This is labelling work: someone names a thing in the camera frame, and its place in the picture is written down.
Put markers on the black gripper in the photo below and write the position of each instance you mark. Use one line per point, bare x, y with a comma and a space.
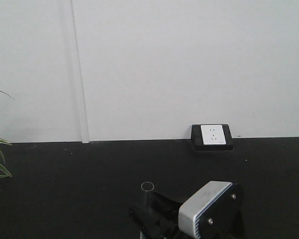
160, 219

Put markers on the black socket housing box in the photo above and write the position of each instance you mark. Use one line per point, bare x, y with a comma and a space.
197, 143

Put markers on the large clear glass tube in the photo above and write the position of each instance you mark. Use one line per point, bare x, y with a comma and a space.
147, 189

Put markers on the white power socket plate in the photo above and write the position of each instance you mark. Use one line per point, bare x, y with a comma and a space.
213, 134

